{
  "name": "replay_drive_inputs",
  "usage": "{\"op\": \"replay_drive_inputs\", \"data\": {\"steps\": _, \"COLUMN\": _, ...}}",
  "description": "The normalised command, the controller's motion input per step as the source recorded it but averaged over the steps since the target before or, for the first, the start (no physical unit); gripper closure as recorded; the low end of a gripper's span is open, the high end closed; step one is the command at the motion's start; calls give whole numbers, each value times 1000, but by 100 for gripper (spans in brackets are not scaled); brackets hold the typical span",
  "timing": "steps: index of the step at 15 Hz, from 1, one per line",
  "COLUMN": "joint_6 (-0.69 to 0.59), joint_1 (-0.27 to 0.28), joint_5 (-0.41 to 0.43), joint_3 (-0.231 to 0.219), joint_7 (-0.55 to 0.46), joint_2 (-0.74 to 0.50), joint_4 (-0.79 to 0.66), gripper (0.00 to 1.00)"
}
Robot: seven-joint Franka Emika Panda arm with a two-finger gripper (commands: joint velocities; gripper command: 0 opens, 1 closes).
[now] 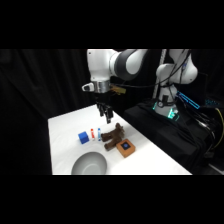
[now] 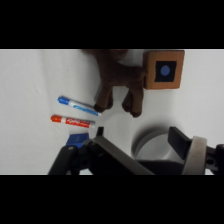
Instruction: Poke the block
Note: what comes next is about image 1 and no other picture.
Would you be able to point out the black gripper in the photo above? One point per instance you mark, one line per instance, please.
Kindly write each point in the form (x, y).
(100, 97)

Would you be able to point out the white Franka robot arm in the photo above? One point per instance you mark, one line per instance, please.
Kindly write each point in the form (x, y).
(128, 62)

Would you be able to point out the blue cube block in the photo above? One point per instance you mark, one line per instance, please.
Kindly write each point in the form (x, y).
(83, 137)

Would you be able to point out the wooden block with blue top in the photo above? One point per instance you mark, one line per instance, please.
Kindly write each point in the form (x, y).
(125, 147)

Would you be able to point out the blue capped marker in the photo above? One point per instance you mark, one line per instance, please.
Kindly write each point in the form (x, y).
(99, 133)

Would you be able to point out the brown plush toy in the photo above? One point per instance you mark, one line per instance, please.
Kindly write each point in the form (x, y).
(112, 136)

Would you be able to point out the red capped marker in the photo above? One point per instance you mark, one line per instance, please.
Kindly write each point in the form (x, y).
(92, 134)

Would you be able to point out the grey bowl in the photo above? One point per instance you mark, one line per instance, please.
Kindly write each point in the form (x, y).
(89, 163)

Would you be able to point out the black curtain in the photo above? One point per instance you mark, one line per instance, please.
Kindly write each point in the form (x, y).
(36, 100)

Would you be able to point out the black robot stand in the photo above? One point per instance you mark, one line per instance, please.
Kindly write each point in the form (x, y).
(170, 140)

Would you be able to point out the wrist camera with silver mount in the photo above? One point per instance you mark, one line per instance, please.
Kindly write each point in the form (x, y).
(96, 86)

